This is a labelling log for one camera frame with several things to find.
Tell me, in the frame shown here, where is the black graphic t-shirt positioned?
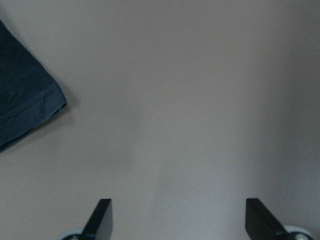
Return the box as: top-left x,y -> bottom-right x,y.
0,23 -> 67,152

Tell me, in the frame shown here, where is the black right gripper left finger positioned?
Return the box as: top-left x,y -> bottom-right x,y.
79,199 -> 113,240

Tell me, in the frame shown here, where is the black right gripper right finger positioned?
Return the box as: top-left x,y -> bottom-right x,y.
245,198 -> 289,240

